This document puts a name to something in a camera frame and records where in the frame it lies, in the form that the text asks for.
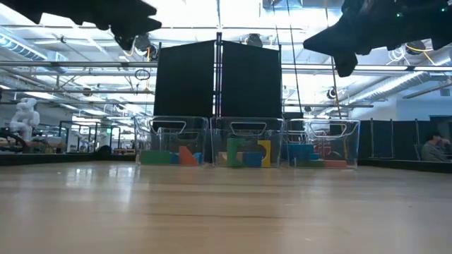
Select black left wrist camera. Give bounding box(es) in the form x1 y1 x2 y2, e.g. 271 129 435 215
112 28 138 52

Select yellow cable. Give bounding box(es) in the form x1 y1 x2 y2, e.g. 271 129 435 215
330 56 349 158

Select black looped cable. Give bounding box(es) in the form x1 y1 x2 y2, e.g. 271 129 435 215
288 24 304 114

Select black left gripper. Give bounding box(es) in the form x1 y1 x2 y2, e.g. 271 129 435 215
69 0 163 35

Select grey cabinet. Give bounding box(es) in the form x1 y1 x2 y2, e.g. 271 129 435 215
429 114 452 137

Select yellow arch block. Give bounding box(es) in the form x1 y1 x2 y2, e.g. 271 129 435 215
256 140 273 168

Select black folding partition screen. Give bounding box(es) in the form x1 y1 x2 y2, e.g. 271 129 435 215
153 32 283 123

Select black fence panels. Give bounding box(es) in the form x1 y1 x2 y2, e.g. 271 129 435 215
358 118 442 160

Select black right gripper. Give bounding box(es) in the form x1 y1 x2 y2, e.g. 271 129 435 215
302 0 452 78

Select clear plastic bin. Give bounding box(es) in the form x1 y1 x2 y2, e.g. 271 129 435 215
210 116 285 169
133 115 210 166
283 118 362 170

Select white humanoid robot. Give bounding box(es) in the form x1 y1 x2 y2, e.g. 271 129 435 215
9 97 40 142

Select blue short block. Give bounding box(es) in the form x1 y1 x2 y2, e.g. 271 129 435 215
242 151 263 169

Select pink long block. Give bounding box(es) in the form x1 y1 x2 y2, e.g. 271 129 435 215
323 159 348 169

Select black ceiling fixture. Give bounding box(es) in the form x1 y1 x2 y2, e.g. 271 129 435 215
405 40 427 56
246 33 264 49

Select person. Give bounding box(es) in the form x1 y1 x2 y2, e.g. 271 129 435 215
421 131 452 163

